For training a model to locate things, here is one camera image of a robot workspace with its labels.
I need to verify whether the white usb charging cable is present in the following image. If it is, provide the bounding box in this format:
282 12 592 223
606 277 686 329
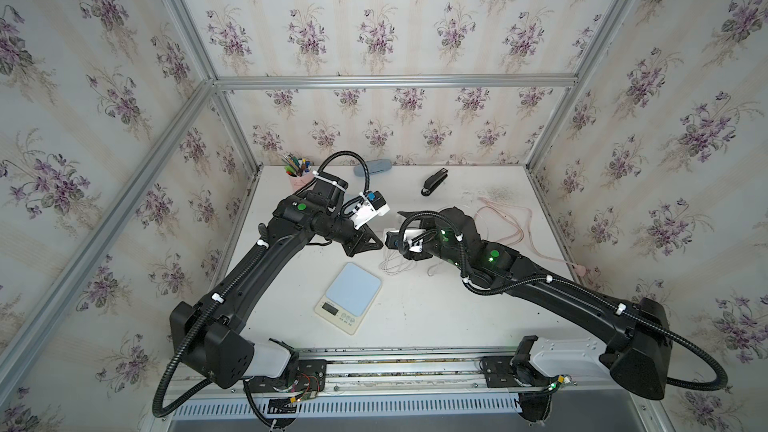
379 248 439 278

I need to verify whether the blue cream kitchen scale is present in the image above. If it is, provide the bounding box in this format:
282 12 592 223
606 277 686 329
314 262 382 336

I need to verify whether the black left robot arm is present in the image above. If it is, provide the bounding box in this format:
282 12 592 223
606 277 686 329
152 161 388 418

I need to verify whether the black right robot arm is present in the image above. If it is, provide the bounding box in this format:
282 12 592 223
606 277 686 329
385 207 728 400

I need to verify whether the black stapler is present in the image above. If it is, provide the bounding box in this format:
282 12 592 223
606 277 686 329
421 168 448 197

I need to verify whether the pink metal pen bucket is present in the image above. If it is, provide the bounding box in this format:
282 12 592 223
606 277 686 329
289 172 314 192

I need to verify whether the blue fabric glasses case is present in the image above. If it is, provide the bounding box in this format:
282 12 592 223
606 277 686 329
353 159 393 177

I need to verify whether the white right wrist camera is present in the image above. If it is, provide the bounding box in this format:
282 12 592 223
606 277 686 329
405 237 425 253

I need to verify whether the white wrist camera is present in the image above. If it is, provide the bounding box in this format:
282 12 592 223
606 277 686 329
352 191 390 230
405 237 425 253

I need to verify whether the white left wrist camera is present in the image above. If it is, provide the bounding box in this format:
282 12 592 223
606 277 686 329
352 191 390 230

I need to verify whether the aluminium mounting rail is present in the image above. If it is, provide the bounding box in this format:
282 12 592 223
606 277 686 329
152 344 652 400

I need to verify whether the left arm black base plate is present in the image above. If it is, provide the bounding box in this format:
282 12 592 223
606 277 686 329
246 359 328 399

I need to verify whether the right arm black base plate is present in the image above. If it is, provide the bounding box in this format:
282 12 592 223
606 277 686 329
479 356 561 391

